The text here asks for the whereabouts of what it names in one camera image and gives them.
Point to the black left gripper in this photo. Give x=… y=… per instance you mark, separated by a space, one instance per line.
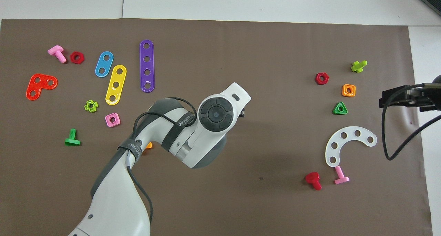
x=242 y=113

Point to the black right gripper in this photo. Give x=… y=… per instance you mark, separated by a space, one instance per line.
x=425 y=98

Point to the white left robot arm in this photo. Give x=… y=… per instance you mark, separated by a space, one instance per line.
x=113 y=201

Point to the lime green cross-head screw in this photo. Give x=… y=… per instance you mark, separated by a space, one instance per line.
x=358 y=67

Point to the orange square plastic nut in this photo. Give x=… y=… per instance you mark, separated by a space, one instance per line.
x=344 y=93

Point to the green triangular plastic nut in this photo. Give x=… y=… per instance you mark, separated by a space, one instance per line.
x=336 y=112

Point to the red hexagonal plastic nut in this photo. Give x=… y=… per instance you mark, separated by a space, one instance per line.
x=72 y=57
x=326 y=79

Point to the red plastic screw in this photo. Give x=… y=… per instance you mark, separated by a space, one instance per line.
x=311 y=177

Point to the orange plastic screw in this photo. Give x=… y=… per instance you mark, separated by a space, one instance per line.
x=149 y=145

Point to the pink plastic screw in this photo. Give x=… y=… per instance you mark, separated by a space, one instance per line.
x=341 y=180
x=55 y=51

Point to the pink square plastic nut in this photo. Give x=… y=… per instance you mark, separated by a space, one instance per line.
x=117 y=120

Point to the lime green cross nut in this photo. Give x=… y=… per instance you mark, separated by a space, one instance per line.
x=95 y=106

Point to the green plastic screw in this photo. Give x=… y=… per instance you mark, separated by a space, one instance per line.
x=72 y=142

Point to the white curved five-hole plate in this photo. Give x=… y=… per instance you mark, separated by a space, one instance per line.
x=350 y=133

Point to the brown table mat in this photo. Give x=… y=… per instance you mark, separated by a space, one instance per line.
x=275 y=201

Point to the purple four-hole plastic strip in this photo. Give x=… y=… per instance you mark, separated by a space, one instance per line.
x=147 y=65

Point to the yellow three-hole plastic strip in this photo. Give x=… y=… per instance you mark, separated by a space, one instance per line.
x=118 y=78

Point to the blue two-hole plastic strip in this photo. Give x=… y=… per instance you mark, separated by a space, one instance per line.
x=104 y=64

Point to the orange three-hole angled plate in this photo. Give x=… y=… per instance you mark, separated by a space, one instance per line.
x=43 y=81

